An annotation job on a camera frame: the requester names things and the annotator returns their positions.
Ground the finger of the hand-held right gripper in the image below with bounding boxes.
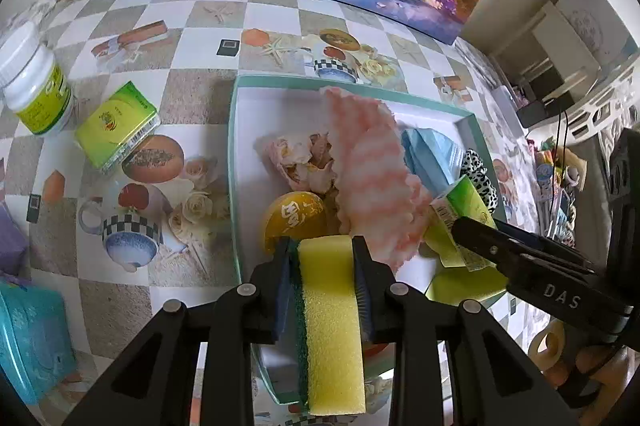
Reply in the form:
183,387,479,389
451,216,633,342
492,218,596,271

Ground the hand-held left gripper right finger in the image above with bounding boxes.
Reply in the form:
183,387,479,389
351,235,581,426

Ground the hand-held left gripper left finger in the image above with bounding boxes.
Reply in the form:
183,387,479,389
62,237,301,426

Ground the yellow green sponge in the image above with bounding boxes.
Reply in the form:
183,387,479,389
289,235,367,417

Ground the yellow round object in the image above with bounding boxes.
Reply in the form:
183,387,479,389
262,191,328,256

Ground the lime green cloth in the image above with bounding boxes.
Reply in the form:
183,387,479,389
425,216,508,307

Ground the green tissue pack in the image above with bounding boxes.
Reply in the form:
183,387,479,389
74,81,161,173
429,176,498,269

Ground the black white spotted scrunchie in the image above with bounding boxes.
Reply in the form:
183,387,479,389
459,149,500,214

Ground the pink white fluffy cloth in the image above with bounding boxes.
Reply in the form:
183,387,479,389
319,87,433,272

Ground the pink floral fabric scrunchie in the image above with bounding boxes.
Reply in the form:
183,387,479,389
254,132,338,194

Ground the blue face mask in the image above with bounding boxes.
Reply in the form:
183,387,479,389
400,128,466,199

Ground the teal edged white tray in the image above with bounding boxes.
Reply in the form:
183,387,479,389
227,74,493,407

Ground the person's right hand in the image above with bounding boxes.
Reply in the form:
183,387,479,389
550,343,638,407

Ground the pile of colourful clutter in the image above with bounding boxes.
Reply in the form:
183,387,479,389
530,133,588,239

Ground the black power bank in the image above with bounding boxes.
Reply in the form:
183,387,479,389
516,100,562,128

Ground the white furniture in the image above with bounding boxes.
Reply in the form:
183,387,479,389
487,1,640,142

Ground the white cardboard box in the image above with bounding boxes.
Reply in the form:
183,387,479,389
555,0,633,67

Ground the white pill bottle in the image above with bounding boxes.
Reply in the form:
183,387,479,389
0,22,75,136

